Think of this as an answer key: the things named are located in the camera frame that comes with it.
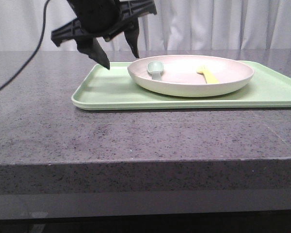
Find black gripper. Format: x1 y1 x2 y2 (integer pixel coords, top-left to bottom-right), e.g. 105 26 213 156
51 0 157 69

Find pale green plastic spoon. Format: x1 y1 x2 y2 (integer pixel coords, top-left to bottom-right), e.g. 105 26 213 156
146 61 164 81

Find cream round plate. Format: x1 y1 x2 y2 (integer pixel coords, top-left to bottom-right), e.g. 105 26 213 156
128 54 254 98

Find yellow plastic fork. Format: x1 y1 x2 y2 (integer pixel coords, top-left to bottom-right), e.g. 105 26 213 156
196 66 219 84

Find light green plastic tray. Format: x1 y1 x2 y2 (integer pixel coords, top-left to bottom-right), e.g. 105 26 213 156
71 61 291 111

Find white pleated curtain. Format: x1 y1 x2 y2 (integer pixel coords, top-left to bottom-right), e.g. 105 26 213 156
0 0 291 51

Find black cable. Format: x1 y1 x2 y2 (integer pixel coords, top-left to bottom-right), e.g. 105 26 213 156
0 0 51 99

